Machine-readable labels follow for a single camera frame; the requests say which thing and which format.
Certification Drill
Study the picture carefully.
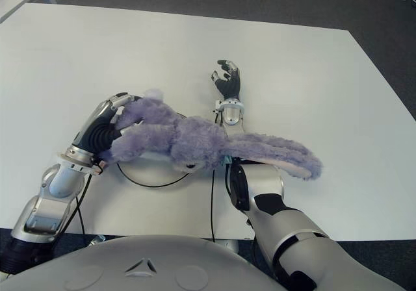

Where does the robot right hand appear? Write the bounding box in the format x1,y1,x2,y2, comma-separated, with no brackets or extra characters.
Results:
209,59,242,102

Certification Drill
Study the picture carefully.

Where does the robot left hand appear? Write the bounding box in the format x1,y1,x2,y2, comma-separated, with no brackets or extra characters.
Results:
59,92,144,170

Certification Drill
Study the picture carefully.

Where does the purple plush bunny doll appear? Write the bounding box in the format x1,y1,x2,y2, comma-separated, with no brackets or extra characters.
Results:
98,88,324,180

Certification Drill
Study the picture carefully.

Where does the white plate black rim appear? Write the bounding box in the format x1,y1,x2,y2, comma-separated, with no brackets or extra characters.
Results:
116,153,190,189

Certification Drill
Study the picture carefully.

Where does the grey robot torso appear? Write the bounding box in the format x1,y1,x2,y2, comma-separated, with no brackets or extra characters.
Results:
0,235,283,291

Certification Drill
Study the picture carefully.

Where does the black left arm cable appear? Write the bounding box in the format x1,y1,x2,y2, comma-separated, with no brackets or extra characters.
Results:
75,170,92,237

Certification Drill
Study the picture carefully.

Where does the black right arm cable loop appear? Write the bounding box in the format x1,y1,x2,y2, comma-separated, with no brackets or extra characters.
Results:
224,164,239,208

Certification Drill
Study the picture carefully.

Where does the long thin black cable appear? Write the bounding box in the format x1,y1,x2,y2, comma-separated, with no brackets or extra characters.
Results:
209,169,216,242

